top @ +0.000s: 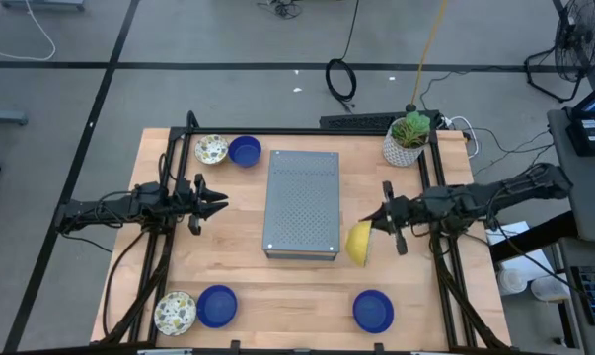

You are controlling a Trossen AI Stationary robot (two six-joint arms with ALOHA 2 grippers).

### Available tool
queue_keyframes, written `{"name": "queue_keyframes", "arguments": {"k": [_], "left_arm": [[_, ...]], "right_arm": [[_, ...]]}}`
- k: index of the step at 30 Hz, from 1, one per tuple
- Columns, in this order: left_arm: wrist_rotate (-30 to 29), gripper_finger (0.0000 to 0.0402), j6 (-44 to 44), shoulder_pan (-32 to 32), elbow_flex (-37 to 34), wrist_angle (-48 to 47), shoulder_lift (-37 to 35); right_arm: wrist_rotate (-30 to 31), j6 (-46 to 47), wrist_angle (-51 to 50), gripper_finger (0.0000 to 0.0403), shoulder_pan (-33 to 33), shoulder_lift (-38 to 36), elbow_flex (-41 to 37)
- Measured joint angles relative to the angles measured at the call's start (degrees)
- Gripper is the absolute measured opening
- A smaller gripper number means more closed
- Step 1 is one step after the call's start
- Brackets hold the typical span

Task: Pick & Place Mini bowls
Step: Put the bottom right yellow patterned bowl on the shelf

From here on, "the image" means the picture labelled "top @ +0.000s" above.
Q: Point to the grey perforated metal box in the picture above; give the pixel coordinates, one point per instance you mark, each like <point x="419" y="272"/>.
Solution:
<point x="302" y="202"/>

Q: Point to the black floor fan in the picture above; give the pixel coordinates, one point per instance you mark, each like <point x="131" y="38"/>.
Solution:
<point x="580" y="39"/>

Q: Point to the white paper sheet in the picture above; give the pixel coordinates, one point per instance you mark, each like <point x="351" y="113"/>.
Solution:
<point x="511" y="232"/>

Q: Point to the black aluminium table frame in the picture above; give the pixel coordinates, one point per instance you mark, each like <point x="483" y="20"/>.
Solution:
<point x="302" y="131"/>

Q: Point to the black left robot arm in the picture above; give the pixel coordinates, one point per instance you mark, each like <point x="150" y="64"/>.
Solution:
<point x="129" y="204"/>

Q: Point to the blue plastic bowl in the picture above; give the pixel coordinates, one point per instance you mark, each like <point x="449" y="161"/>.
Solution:
<point x="373" y="311"/>
<point x="245" y="151"/>
<point x="217" y="306"/>

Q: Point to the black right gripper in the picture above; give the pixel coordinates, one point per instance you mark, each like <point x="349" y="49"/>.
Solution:
<point x="400" y="212"/>

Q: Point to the succulent in white patterned pot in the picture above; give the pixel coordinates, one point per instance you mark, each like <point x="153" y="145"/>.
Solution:
<point x="408" y="143"/>

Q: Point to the grey desk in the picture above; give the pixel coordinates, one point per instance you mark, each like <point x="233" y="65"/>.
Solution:
<point x="593" y="197"/>
<point x="573" y="340"/>

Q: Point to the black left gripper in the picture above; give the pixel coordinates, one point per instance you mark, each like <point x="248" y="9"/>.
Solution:
<point x="197" y="217"/>

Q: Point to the grey metal cart base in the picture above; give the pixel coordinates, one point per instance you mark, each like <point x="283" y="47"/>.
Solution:
<point x="40" y="4"/>

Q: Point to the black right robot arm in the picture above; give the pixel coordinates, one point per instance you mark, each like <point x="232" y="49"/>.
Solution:
<point x="499" y="190"/>

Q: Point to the black desk crossbar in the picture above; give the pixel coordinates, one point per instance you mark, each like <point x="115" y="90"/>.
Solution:
<point x="534" y="235"/>

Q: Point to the grey furniture foot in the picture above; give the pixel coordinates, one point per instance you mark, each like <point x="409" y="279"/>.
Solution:
<point x="3" y="117"/>

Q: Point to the black laptop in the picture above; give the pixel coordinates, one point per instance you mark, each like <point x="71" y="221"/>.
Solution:
<point x="593" y="130"/>

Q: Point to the speckled bowl yellow outside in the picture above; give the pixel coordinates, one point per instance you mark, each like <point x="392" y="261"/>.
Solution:
<point x="174" y="313"/>
<point x="358" y="244"/>
<point x="211" y="149"/>

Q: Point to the black power strip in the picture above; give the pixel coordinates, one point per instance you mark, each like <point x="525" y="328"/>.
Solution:
<point x="356" y="121"/>

